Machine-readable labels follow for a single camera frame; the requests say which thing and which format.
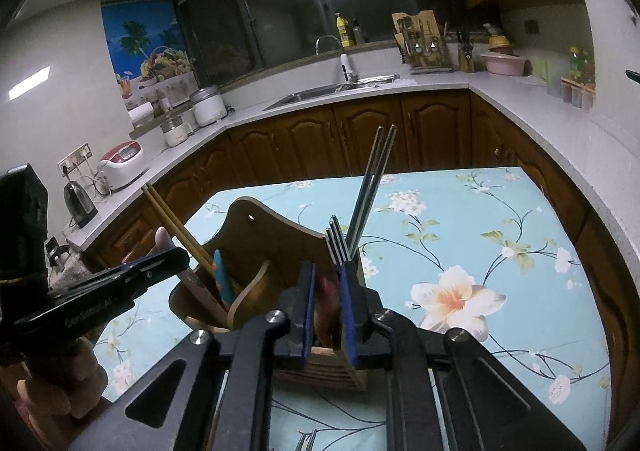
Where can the wooden knife block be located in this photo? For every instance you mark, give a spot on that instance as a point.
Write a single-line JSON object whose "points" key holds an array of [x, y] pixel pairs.
{"points": [[466, 62]]}

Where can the yellow container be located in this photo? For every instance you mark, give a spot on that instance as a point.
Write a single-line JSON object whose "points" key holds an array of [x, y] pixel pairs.
{"points": [[500, 43]]}

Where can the green bottle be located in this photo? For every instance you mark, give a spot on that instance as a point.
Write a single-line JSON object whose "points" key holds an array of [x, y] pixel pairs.
{"points": [[580, 65]]}

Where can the translucent white pitcher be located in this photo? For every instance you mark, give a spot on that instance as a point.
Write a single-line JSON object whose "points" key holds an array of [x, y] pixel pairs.
{"points": [[552, 83]]}

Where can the paper towel roll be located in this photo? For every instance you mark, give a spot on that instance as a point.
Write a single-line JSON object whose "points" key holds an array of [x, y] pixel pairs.
{"points": [[141, 116]]}

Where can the brown wooden base cabinets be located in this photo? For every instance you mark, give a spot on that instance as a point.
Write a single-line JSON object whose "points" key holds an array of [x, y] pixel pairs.
{"points": [[370, 131]]}

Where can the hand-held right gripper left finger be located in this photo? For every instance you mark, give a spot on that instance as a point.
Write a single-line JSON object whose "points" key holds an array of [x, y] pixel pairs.
{"points": [[309, 321]]}

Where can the wooden kitchen utensil rack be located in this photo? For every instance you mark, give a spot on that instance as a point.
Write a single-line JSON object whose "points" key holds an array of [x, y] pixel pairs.
{"points": [[420, 48]]}

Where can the steel electric kettle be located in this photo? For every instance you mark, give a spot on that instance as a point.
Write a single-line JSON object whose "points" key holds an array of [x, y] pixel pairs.
{"points": [[80, 203]]}

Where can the brown wooden chopstick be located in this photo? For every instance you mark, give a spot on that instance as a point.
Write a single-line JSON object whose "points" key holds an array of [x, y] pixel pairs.
{"points": [[166, 217], [175, 215]]}

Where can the metal fork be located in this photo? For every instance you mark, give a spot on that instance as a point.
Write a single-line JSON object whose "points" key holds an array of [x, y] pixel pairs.
{"points": [[345, 241], [331, 251]]}

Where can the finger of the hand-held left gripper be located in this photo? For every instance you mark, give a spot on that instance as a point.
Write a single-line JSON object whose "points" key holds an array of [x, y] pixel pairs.
{"points": [[160, 263]]}

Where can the wall power socket strip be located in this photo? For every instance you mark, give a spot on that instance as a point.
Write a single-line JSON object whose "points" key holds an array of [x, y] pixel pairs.
{"points": [[75, 160]]}

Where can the wooden spice rack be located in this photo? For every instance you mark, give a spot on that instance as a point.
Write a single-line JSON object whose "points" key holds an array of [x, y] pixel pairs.
{"points": [[577, 96]]}

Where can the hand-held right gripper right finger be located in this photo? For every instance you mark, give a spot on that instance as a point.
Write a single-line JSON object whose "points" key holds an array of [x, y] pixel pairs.
{"points": [[348, 321]]}

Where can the wooden utensil holder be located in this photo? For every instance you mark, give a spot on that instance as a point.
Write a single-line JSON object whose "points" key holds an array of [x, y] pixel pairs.
{"points": [[280, 251]]}

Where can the pink and white rice cooker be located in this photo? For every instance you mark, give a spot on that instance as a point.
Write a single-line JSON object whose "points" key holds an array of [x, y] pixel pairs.
{"points": [[122, 163]]}

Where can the person's left hand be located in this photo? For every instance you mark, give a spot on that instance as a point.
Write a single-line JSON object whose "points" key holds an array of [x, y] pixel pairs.
{"points": [[65, 381]]}

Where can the tropical fruit wall poster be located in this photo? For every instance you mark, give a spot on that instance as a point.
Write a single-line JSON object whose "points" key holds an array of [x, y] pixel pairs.
{"points": [[145, 46]]}

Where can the pink basin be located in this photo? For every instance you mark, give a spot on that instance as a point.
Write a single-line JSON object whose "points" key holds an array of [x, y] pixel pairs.
{"points": [[502, 65]]}

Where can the dark sliding window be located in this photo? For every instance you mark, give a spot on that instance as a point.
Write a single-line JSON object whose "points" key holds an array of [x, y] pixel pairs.
{"points": [[280, 16]]}

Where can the small black device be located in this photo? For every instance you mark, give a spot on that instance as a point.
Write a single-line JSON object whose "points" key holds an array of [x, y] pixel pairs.
{"points": [[55, 253]]}

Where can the steel kitchen sink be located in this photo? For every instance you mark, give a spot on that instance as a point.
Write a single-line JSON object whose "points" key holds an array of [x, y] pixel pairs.
{"points": [[305, 95]]}

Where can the dark bottle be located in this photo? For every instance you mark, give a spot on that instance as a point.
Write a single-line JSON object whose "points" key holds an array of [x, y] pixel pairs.
{"points": [[357, 33]]}

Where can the floral blue tablecloth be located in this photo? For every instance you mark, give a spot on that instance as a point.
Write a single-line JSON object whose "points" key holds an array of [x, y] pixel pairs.
{"points": [[500, 231]]}

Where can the curved steel faucet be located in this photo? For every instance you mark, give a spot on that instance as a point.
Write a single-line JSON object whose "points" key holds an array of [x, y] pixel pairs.
{"points": [[327, 36]]}

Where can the small white jar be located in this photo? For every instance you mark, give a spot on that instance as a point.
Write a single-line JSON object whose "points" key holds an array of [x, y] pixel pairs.
{"points": [[177, 135]]}

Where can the yellow oil bottle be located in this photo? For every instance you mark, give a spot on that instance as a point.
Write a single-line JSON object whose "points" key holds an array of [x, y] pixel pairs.
{"points": [[344, 33]]}

